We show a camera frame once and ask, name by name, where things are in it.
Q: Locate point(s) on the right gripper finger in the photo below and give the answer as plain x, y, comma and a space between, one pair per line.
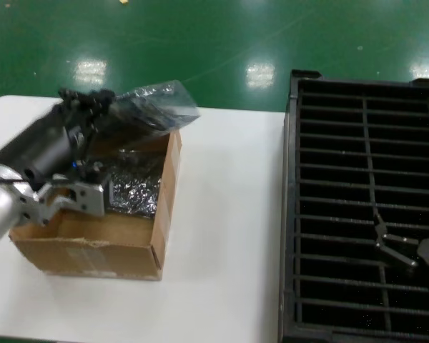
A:
395, 252

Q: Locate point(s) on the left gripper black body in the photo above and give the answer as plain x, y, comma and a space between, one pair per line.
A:
46, 143

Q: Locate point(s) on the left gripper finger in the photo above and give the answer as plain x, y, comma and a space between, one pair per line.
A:
75, 100
102, 105

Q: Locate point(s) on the grey antistatic bag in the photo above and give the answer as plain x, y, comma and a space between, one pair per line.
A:
171, 103

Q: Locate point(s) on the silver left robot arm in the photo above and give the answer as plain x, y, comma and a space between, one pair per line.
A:
1, 211

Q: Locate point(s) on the bagged graphics card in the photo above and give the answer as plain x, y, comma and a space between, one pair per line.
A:
136, 182

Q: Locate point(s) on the brown cardboard box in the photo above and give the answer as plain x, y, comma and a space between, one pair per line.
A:
103, 257

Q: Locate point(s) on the black slotted plastic container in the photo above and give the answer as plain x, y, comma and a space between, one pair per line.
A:
364, 118

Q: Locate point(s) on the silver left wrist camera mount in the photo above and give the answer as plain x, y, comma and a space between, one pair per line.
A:
86, 196

